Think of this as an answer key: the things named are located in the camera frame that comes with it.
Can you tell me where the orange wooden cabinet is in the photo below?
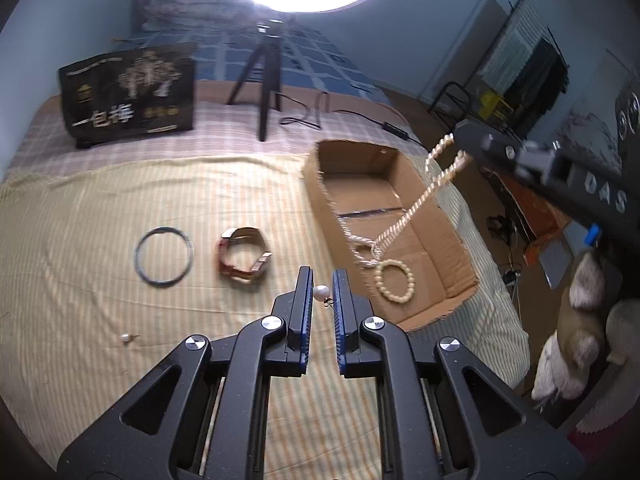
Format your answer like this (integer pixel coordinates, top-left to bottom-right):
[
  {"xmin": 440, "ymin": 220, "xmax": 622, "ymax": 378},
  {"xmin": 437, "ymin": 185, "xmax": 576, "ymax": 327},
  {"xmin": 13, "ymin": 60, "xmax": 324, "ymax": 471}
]
[{"xmin": 480, "ymin": 169, "xmax": 572, "ymax": 266}]

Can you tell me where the cream bead bracelet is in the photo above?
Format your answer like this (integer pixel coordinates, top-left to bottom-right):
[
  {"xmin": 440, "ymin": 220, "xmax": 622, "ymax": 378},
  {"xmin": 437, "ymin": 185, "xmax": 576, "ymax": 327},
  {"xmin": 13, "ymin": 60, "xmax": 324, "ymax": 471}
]
[{"xmin": 373, "ymin": 258, "xmax": 417, "ymax": 305}]

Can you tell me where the folded floral quilt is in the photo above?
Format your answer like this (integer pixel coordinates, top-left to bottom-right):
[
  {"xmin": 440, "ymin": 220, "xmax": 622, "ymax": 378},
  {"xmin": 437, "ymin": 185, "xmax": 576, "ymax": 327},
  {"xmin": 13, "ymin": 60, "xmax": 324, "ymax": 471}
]
[{"xmin": 136, "ymin": 0, "xmax": 262, "ymax": 30}]

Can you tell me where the clothes drying rack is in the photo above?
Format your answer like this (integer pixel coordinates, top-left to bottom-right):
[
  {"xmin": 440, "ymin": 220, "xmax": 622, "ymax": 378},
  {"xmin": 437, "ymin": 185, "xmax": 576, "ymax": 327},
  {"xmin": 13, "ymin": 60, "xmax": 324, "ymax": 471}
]
[{"xmin": 465, "ymin": 0, "xmax": 570, "ymax": 139}]

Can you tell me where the brown cardboard box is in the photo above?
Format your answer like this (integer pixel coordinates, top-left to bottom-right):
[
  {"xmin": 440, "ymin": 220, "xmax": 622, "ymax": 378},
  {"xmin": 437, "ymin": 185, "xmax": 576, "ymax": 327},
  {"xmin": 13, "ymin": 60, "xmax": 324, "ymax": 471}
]
[{"xmin": 303, "ymin": 140, "xmax": 478, "ymax": 330}]

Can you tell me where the yellow striped bed sheet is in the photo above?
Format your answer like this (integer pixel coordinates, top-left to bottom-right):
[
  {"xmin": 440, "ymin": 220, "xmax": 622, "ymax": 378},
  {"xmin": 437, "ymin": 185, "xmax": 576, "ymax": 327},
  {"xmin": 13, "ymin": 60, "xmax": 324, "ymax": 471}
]
[{"xmin": 0, "ymin": 152, "xmax": 532, "ymax": 480}]

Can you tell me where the black printed snack bag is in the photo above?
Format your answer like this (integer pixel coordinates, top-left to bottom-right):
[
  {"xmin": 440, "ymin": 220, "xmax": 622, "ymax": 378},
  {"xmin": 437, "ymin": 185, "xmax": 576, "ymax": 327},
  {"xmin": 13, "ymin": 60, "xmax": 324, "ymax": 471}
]
[{"xmin": 58, "ymin": 44, "xmax": 195, "ymax": 150}]

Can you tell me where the long white pearl necklace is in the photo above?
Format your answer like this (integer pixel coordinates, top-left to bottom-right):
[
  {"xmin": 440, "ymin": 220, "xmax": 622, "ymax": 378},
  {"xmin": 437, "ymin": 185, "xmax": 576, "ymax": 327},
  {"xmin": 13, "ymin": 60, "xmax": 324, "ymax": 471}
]
[{"xmin": 342, "ymin": 133, "xmax": 474, "ymax": 269}]

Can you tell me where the small pearl earring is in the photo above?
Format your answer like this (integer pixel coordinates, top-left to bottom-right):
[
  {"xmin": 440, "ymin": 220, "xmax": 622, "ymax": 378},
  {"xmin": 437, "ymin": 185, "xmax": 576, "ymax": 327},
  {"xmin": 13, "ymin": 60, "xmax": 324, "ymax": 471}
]
[{"xmin": 120, "ymin": 333, "xmax": 138, "ymax": 346}]

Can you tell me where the white knit gloved hand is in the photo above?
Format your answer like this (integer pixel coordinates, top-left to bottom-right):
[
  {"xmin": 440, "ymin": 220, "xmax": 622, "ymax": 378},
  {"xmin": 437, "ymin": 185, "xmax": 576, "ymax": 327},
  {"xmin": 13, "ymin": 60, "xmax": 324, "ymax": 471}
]
[{"xmin": 532, "ymin": 250, "xmax": 639, "ymax": 434}]

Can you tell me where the black tripod stand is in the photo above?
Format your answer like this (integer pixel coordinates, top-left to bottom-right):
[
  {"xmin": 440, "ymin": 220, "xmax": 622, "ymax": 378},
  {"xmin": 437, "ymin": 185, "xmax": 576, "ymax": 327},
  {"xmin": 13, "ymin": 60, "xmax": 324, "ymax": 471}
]
[{"xmin": 227, "ymin": 18, "xmax": 284, "ymax": 142}]

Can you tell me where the black metal chair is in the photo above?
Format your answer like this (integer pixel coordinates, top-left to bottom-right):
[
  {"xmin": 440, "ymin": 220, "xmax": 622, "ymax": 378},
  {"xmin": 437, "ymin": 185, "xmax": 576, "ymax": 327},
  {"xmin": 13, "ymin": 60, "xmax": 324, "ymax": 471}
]
[{"xmin": 427, "ymin": 80, "xmax": 503, "ymax": 133}]

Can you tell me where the black power cable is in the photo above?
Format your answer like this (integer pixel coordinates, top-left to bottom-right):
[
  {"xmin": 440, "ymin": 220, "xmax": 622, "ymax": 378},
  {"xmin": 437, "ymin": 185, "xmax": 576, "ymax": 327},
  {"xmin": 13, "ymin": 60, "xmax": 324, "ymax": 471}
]
[{"xmin": 276, "ymin": 90, "xmax": 426, "ymax": 146}]

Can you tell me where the dark metal bangle ring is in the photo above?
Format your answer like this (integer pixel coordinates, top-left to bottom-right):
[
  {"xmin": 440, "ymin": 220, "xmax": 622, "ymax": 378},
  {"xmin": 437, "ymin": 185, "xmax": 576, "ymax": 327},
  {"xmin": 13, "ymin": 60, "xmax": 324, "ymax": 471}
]
[{"xmin": 132, "ymin": 225, "xmax": 196, "ymax": 290}]

